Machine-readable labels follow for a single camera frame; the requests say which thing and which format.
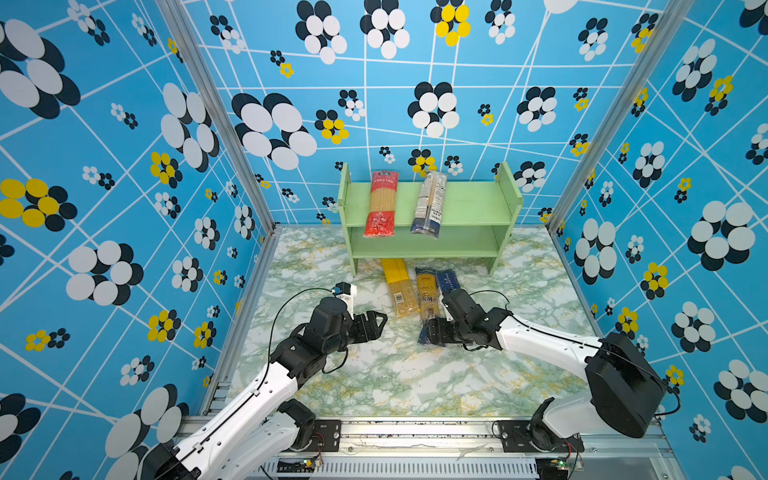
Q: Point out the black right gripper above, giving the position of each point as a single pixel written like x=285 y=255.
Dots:
x=437 y=327

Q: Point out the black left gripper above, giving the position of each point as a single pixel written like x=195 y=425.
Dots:
x=374 y=330

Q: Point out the clear blue-end spaghetti bag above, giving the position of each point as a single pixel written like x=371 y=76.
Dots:
x=429 y=307

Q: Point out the blue label spaghetti bag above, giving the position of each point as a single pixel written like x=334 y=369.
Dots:
x=429 y=207

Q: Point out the red spaghetti bag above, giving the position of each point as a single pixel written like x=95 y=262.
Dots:
x=382 y=205

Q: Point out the dark blue spaghetti box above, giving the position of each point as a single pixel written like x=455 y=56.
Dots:
x=447 y=282

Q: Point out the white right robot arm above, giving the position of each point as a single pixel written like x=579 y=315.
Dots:
x=623 y=390

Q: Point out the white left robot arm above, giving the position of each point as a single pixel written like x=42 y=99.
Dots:
x=266 y=419

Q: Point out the green wooden shelf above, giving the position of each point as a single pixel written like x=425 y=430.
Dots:
x=477 y=221

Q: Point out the yellow label spaghetti bag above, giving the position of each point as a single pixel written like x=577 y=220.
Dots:
x=400 y=287

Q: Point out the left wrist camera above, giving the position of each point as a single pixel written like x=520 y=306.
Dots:
x=346 y=292

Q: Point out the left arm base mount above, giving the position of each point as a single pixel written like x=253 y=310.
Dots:
x=311 y=434

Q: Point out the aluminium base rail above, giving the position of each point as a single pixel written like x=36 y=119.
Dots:
x=464 y=448

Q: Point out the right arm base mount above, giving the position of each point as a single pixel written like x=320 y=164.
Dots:
x=519 y=436

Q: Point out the aluminium frame post left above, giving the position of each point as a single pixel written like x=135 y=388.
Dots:
x=181 y=30

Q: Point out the aluminium frame post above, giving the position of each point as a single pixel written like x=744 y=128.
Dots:
x=669 y=23
x=181 y=30

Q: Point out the aluminium frame post right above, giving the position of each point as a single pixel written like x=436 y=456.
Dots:
x=669 y=23

